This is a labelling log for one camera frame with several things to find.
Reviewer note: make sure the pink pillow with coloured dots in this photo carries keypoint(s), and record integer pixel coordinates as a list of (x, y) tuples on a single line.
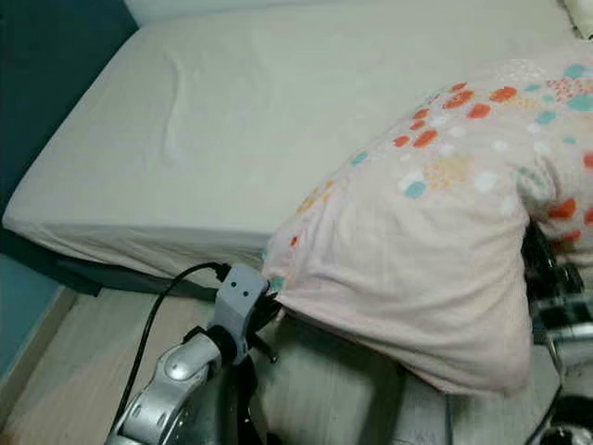
[(426, 260)]

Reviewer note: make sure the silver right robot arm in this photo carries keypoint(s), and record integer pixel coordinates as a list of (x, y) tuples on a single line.
[(565, 315)]

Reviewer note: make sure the grey robot leg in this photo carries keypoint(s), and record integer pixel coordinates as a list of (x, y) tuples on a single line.
[(422, 413)]

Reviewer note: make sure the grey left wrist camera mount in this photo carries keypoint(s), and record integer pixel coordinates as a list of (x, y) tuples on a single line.
[(241, 295)]

